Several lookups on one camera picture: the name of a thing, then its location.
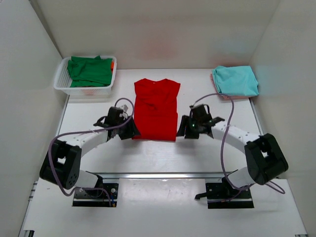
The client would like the aluminium table rail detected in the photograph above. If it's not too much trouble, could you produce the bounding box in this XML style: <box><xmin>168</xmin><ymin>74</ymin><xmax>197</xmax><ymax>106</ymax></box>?
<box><xmin>93</xmin><ymin>172</ymin><xmax>237</xmax><ymax>179</ymax></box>

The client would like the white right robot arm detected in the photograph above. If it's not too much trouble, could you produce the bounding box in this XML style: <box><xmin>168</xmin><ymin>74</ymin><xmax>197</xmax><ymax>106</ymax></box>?
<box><xmin>176</xmin><ymin>104</ymin><xmax>288</xmax><ymax>190</ymax></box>

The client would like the red t shirt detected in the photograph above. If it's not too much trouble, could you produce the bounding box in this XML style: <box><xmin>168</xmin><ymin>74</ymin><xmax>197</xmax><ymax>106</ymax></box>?
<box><xmin>133</xmin><ymin>79</ymin><xmax>181</xmax><ymax>142</ymax></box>

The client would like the folded pink t shirt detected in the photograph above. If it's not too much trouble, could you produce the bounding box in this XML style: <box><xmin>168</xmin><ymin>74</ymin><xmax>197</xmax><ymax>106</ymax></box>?
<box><xmin>210</xmin><ymin>74</ymin><xmax>249</xmax><ymax>100</ymax></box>

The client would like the green t shirt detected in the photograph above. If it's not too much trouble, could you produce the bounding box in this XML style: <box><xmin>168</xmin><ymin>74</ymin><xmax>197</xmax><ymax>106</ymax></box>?
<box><xmin>67</xmin><ymin>56</ymin><xmax>113</xmax><ymax>88</ymax></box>

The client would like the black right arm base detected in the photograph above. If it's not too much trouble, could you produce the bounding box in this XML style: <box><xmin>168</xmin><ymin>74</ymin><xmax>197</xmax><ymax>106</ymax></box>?
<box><xmin>195</xmin><ymin>183</ymin><xmax>254</xmax><ymax>209</ymax></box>

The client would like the orange t shirt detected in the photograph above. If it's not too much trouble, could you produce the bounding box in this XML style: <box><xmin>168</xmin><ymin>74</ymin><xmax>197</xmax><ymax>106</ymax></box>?
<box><xmin>111</xmin><ymin>61</ymin><xmax>115</xmax><ymax>72</ymax></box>

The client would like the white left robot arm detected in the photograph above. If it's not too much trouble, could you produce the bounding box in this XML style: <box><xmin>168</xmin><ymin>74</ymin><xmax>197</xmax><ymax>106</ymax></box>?
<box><xmin>39</xmin><ymin>107</ymin><xmax>141</xmax><ymax>190</ymax></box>

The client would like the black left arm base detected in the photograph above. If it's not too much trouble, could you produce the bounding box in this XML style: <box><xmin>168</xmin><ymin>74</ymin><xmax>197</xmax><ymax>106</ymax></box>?
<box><xmin>72</xmin><ymin>175</ymin><xmax>119</xmax><ymax>208</ymax></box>

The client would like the white plastic basket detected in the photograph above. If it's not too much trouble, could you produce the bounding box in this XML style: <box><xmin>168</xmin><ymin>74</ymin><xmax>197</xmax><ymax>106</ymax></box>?
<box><xmin>54</xmin><ymin>55</ymin><xmax>117</xmax><ymax>96</ymax></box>

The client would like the folded teal t shirt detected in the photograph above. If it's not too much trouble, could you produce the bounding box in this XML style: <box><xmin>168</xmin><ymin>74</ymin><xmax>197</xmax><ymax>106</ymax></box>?
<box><xmin>212</xmin><ymin>66</ymin><xmax>259</xmax><ymax>97</ymax></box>

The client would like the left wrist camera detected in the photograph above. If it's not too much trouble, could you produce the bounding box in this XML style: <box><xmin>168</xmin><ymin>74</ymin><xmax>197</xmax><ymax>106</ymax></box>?
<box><xmin>119</xmin><ymin>104</ymin><xmax>128</xmax><ymax>120</ymax></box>

